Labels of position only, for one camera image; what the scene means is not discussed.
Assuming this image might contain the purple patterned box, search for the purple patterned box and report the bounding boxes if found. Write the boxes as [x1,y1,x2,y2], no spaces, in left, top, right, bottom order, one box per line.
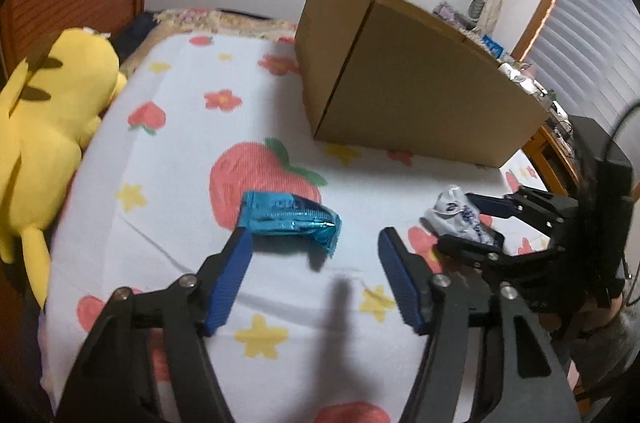
[432,2,472,24]

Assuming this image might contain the yellow plush toy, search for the yellow plush toy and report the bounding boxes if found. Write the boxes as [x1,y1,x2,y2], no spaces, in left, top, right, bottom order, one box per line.
[0,28,129,309]

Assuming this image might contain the wooden dresser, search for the wooden dresser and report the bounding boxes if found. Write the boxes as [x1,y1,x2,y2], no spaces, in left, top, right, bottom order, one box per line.
[520,123,586,204]

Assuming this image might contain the grey window blinds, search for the grey window blinds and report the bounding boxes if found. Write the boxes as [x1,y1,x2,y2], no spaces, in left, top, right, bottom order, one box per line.
[520,0,640,141]

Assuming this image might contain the blue tissue pack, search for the blue tissue pack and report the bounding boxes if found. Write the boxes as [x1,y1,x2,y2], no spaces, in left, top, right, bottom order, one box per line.
[481,34,507,60]

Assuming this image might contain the blue foil snack packet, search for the blue foil snack packet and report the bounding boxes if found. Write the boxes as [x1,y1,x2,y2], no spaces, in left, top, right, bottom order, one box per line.
[235,190,343,260]

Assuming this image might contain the white blue-print snack packet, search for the white blue-print snack packet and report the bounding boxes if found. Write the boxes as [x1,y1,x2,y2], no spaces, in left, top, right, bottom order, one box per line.
[422,187,506,250]

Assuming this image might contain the brown cardboard box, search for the brown cardboard box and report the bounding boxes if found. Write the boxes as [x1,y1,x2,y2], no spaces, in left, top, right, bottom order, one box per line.
[294,0,551,168]

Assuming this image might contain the patterned quilt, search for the patterned quilt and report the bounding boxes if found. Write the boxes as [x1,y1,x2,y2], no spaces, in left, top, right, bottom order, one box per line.
[120,7,301,76]

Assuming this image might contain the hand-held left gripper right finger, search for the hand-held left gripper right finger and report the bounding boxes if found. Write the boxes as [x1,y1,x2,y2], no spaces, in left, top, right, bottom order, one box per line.
[377,227,583,423]

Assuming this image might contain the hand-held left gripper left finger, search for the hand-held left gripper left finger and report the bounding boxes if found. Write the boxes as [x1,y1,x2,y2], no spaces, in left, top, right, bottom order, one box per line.
[52,227,255,423]

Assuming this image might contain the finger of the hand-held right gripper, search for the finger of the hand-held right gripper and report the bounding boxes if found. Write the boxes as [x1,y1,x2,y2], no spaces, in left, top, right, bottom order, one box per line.
[436,228,571,299]
[465,185,578,236]

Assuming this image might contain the person's right forearm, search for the person's right forearm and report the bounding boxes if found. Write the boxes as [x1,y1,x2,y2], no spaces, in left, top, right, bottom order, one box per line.
[567,293,637,399]

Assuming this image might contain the white floral blanket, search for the white floral blanket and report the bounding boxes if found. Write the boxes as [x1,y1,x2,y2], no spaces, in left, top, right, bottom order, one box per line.
[37,30,551,423]

